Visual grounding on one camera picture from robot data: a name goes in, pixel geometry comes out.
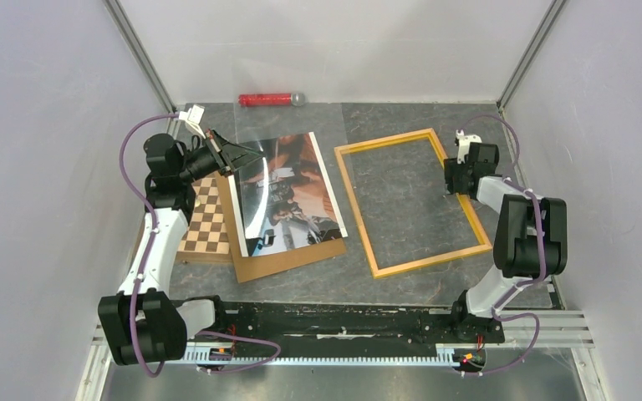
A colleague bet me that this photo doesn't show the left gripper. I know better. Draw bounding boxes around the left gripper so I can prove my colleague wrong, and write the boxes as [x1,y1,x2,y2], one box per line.
[176,129,263,184]

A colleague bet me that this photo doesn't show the printed photo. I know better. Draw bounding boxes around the printed photo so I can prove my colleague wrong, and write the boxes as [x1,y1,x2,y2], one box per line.
[228,132,347,256]

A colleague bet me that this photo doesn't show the transparent plastic sheet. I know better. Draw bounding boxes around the transparent plastic sheet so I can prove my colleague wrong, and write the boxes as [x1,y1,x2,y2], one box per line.
[229,104,348,256]

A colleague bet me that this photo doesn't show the yellow wooden picture frame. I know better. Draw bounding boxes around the yellow wooden picture frame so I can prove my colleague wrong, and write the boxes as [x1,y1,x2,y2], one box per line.
[334,129,492,279]

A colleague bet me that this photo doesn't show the brown backing board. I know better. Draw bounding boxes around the brown backing board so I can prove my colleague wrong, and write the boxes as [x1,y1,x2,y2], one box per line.
[213,173,347,283]

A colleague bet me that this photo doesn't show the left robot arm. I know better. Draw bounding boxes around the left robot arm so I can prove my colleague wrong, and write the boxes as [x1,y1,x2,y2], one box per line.
[98,130,262,367]

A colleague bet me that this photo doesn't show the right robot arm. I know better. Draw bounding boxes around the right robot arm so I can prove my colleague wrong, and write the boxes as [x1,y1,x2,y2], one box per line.
[444,134,568,341]

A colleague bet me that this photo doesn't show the red glitter microphone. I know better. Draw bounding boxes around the red glitter microphone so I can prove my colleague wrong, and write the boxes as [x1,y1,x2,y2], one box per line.
[237,92,307,107]

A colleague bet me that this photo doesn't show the wooden chessboard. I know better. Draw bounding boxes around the wooden chessboard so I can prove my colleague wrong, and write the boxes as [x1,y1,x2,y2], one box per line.
[176,175,232,263]

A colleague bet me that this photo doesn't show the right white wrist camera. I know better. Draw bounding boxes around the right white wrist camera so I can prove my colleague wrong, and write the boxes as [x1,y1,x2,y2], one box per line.
[455,129,482,164]

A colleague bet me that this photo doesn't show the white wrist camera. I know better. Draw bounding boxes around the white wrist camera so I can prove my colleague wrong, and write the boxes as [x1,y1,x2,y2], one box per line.
[177,104,205,137]
[455,129,482,164]

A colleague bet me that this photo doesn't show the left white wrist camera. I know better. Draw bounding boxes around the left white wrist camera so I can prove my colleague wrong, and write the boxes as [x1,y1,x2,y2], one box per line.
[177,104,205,137]

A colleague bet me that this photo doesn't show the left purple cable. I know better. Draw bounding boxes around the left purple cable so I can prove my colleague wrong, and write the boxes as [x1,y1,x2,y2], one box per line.
[119,113,283,378]

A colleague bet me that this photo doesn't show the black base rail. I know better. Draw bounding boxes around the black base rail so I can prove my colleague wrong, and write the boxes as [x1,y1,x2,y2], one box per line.
[191,302,505,345]

